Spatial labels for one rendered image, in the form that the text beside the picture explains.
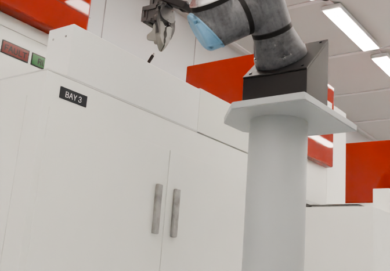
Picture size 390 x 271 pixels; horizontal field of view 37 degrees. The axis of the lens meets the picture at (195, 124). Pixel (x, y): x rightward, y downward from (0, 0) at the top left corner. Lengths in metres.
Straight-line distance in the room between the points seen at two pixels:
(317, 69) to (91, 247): 0.75
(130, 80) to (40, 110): 0.33
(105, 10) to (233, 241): 3.09
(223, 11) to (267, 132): 0.34
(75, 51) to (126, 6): 3.49
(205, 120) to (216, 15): 0.47
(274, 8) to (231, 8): 0.12
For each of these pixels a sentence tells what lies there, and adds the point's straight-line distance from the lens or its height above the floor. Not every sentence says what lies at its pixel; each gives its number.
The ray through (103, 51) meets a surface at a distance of 1.58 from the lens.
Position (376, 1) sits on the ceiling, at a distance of 5.27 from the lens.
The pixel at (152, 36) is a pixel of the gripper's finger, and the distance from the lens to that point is 1.87.
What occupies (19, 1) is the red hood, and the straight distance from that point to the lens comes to 2.20.
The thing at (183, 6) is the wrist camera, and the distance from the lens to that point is 1.84.
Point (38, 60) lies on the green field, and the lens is 2.26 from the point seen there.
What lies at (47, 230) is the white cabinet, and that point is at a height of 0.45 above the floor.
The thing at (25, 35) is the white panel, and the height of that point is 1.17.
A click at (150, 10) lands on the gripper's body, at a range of 1.91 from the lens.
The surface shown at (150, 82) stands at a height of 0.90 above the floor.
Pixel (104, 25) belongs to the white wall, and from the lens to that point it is 4.75.
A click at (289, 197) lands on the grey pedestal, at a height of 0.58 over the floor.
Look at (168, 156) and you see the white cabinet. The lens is 1.74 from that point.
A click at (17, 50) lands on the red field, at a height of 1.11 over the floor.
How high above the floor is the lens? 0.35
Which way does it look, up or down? 15 degrees up
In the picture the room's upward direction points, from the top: 4 degrees clockwise
